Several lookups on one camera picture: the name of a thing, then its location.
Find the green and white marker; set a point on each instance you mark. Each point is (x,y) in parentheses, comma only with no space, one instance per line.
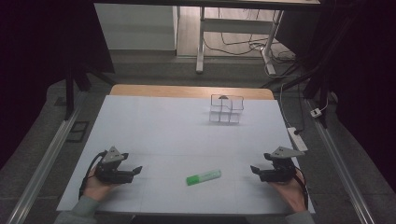
(204,177)

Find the white power strip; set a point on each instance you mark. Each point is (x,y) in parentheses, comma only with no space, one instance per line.
(297,139)

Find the clear compartment organizer box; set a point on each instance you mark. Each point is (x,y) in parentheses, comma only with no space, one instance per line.
(226,109)

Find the person's right hand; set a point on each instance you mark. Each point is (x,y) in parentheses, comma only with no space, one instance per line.
(292,193)

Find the person's left hand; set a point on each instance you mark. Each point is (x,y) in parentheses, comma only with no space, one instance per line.
(96,188)

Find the aluminium rail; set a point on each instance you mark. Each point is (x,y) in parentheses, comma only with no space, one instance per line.
(43,168)
(341,168)

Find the black floor plate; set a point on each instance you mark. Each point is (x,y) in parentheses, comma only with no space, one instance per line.
(77,131)

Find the white desk frame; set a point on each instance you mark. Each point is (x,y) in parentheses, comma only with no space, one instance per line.
(236,25)

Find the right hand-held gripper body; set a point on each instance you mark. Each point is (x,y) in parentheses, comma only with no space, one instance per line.
(280,174)

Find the white table mat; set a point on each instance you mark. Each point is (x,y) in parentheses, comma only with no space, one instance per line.
(174,137)

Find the white cabinet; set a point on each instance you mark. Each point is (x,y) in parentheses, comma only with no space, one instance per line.
(135,28)

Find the black stand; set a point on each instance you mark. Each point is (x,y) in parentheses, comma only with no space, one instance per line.
(317,77)
(73,77)

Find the small white adapter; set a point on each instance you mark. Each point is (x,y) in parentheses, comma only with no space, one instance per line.
(316,113)

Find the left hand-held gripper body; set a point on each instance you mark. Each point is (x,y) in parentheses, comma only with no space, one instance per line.
(112,174)

